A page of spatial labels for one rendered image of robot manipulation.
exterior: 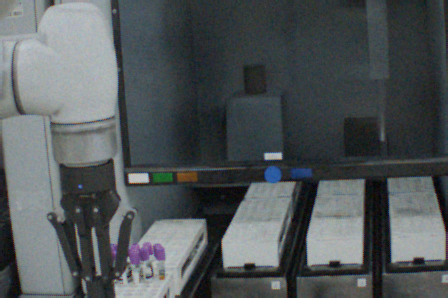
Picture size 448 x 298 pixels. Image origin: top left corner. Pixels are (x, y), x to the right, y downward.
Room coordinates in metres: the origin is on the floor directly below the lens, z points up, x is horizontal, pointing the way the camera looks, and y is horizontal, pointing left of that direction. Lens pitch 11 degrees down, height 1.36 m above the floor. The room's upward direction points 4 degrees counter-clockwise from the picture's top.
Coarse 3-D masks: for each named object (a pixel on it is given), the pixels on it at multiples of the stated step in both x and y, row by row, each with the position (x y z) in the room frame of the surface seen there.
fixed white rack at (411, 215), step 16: (432, 192) 1.85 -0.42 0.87; (400, 208) 1.75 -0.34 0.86; (416, 208) 1.75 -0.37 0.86; (432, 208) 1.73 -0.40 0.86; (400, 224) 1.65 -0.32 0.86; (416, 224) 1.65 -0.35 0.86; (432, 224) 1.62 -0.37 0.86; (400, 240) 1.57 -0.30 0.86; (416, 240) 1.57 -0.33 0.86; (432, 240) 1.56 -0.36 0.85; (400, 256) 1.57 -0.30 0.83; (416, 256) 1.57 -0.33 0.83; (432, 256) 1.56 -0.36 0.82
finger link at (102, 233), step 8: (96, 208) 1.22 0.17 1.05; (96, 216) 1.22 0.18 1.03; (96, 224) 1.22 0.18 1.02; (96, 232) 1.22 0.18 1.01; (104, 232) 1.22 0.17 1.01; (104, 240) 1.22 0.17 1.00; (104, 248) 1.22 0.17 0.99; (104, 256) 1.22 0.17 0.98; (104, 264) 1.22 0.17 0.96; (112, 264) 1.24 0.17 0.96; (104, 272) 1.22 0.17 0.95; (104, 280) 1.22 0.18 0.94
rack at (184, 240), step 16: (160, 224) 1.77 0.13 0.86; (176, 224) 1.76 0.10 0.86; (192, 224) 1.75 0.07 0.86; (144, 240) 1.66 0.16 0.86; (160, 240) 1.66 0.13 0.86; (176, 240) 1.65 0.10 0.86; (192, 240) 1.64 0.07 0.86; (176, 256) 1.56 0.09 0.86; (192, 256) 1.67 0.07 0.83; (176, 272) 1.50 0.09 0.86; (176, 288) 1.49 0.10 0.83
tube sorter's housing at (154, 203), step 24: (72, 0) 1.72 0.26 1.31; (96, 0) 1.71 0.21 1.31; (120, 144) 1.71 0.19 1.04; (120, 168) 1.71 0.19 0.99; (120, 192) 1.71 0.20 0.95; (144, 192) 1.84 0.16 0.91; (168, 192) 2.04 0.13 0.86; (192, 192) 2.30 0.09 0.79; (216, 192) 2.52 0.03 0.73; (240, 192) 2.50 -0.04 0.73; (312, 192) 2.19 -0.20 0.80; (144, 216) 1.82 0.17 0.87; (168, 216) 2.02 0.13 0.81; (192, 216) 2.28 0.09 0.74; (216, 216) 2.26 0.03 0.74; (96, 240) 1.72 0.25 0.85; (216, 240) 2.06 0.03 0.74; (96, 264) 1.72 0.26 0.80; (216, 264) 1.70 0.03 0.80
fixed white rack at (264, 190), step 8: (256, 184) 2.05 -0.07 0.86; (264, 184) 2.04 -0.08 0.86; (272, 184) 2.04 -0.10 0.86; (280, 184) 2.02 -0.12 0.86; (288, 184) 2.02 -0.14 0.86; (296, 184) 2.04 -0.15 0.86; (248, 192) 1.97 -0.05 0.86; (256, 192) 1.97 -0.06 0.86; (264, 192) 1.96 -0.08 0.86; (272, 192) 1.96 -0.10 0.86; (280, 192) 1.95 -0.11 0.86; (288, 192) 1.95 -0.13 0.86; (296, 192) 2.09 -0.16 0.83; (296, 200) 2.03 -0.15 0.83
